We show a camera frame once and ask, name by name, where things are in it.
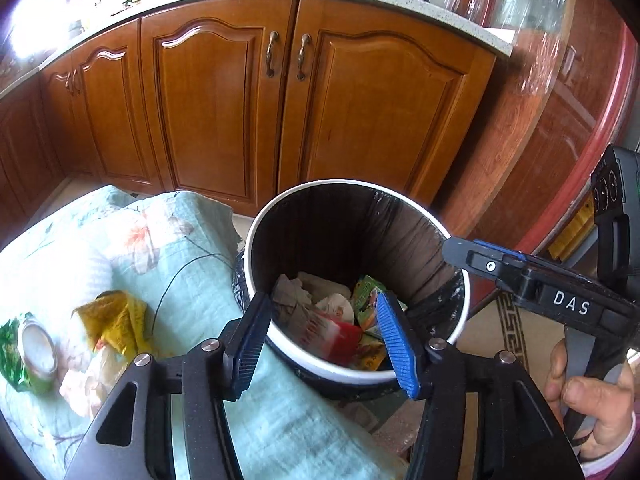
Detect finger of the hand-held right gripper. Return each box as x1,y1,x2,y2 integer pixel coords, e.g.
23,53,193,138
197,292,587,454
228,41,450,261
442,237,531,297
472,239,528,262

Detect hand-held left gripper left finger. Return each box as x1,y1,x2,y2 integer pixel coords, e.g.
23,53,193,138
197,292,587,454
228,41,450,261
62,291,273,480

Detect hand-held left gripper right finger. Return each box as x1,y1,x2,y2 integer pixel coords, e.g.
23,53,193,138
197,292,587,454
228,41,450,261
375,291,586,480

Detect yellow green snack packet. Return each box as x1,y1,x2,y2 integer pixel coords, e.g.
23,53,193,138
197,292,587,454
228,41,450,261
357,332,390,371

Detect green white snack packet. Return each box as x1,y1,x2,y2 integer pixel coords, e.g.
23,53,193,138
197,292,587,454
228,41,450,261
349,274,401,333

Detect grey paper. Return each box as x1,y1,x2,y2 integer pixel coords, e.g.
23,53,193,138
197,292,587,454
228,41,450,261
272,272,321,331

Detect trash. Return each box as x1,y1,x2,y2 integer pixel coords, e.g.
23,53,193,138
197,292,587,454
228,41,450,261
300,307,363,366

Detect white paper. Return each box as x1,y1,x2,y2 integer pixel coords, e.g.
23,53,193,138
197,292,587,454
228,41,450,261
297,271,353,321

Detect white trash bin black liner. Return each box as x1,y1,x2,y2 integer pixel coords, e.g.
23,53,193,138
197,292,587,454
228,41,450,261
231,178,471,401

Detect person's right hand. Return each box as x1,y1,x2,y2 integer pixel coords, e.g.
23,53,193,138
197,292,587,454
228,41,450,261
545,337,638,463

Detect patterned floor mat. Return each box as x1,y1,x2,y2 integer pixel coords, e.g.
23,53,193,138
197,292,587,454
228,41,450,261
492,290,568,366

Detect yellow box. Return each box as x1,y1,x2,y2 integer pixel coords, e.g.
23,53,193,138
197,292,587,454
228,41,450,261
547,194,597,261

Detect teal floral tablecloth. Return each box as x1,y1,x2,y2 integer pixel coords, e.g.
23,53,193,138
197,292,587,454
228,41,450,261
0,184,408,480

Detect wooden door with glass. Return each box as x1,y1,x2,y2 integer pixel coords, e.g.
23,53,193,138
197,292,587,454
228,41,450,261
440,0,640,271

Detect yellow wrapper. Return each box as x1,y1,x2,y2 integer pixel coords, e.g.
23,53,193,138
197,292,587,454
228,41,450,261
71,291,153,356

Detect clear plastic bag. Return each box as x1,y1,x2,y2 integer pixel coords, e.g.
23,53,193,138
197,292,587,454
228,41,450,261
59,345,132,418

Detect white round plastic cup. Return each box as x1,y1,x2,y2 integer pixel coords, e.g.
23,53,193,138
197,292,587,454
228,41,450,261
17,321,58,376

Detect wooden lower cabinets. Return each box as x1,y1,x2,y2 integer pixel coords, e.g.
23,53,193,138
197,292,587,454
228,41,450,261
0,0,498,218

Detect shiny green wrapper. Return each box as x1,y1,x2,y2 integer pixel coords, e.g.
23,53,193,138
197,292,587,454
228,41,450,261
0,312,56,395

